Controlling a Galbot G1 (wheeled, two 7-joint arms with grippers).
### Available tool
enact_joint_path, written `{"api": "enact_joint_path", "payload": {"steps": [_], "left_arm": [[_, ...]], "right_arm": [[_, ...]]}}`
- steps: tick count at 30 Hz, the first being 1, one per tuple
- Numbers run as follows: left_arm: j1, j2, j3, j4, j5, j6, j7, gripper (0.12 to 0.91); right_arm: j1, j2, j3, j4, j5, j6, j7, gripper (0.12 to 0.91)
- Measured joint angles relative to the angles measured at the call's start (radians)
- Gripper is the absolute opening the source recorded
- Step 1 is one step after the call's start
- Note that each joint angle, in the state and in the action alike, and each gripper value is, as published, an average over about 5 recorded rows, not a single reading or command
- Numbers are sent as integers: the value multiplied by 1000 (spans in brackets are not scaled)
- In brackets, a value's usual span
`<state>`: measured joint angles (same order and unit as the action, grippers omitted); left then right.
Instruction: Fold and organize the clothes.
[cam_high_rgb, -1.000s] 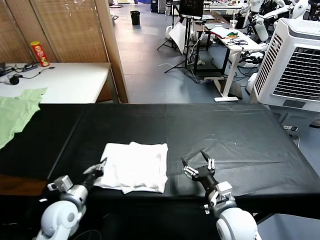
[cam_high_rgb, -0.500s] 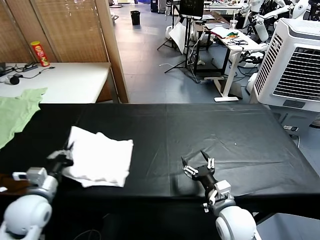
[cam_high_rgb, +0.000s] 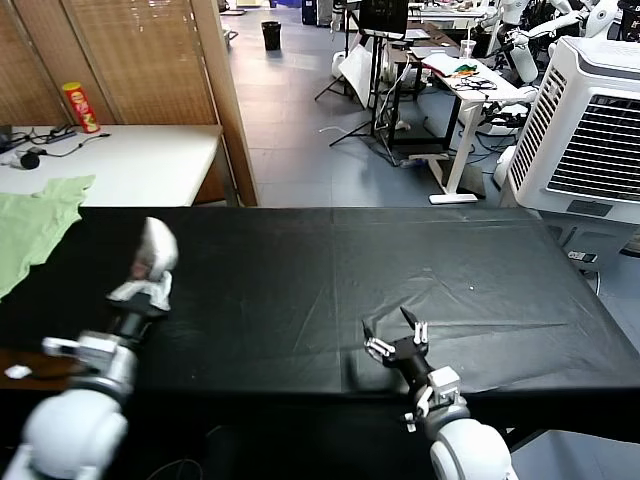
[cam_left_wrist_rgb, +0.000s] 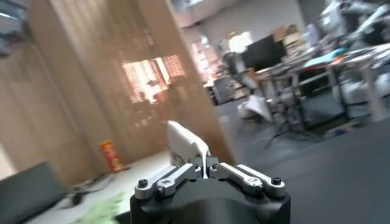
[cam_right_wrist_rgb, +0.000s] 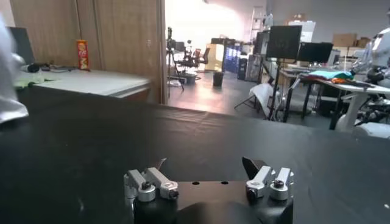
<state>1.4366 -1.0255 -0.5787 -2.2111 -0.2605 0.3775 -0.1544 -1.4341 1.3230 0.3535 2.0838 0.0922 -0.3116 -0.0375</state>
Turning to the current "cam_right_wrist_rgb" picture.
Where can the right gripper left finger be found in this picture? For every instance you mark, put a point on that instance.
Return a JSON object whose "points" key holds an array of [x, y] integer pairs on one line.
{"points": [[153, 182]]}

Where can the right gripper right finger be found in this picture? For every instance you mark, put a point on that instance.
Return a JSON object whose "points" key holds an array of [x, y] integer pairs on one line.
{"points": [[262, 176]]}

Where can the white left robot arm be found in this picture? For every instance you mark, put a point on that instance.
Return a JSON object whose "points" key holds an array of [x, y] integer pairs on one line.
{"points": [[7, 85]]}

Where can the black tablecloth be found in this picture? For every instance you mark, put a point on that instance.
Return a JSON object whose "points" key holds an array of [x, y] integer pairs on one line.
{"points": [[213, 137]]}

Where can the white leaning board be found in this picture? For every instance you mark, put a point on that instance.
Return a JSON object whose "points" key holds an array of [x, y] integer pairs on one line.
{"points": [[262, 94]]}

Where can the black monitor stand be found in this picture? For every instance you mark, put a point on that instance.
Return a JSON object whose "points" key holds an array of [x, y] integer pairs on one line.
{"points": [[275, 91]]}

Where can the black trash bin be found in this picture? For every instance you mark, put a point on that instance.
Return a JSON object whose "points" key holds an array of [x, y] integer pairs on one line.
{"points": [[218, 79]]}

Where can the white standing desk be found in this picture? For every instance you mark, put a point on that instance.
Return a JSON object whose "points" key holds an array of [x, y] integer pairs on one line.
{"points": [[353, 106]]}

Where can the white side table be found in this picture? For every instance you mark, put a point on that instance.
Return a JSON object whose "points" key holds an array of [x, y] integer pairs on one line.
{"points": [[97, 82]]}

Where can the teal cloth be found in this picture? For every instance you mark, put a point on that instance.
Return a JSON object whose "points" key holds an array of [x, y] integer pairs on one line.
{"points": [[329, 74]]}

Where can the orange cloth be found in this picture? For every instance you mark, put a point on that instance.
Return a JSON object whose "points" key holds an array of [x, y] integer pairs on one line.
{"points": [[339, 80]]}

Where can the black monitor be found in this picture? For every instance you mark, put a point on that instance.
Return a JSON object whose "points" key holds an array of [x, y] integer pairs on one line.
{"points": [[283, 42]]}

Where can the laptop computer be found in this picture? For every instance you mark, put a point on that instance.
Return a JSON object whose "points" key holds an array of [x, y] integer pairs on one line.
{"points": [[315, 51]]}

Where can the red chips can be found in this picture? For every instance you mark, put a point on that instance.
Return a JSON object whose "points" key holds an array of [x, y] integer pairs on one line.
{"points": [[82, 54]]}

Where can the wooden slatted partition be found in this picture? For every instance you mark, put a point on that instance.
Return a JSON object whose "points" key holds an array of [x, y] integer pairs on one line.
{"points": [[122, 36]]}

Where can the brown cardboard box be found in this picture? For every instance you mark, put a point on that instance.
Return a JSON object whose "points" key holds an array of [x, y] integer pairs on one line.
{"points": [[344, 40]]}

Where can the black and white handheld device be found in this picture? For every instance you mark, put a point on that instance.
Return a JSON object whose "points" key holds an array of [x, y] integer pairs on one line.
{"points": [[33, 67]]}

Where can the white humanoid robot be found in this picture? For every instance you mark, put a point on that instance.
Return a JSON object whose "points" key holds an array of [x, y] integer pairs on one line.
{"points": [[381, 48]]}

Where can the black flat screen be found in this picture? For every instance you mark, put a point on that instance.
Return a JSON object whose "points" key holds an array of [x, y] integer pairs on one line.
{"points": [[22, 45]]}

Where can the black camera tripod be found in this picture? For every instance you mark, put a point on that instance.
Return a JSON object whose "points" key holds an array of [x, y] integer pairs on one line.
{"points": [[169, 45]]}

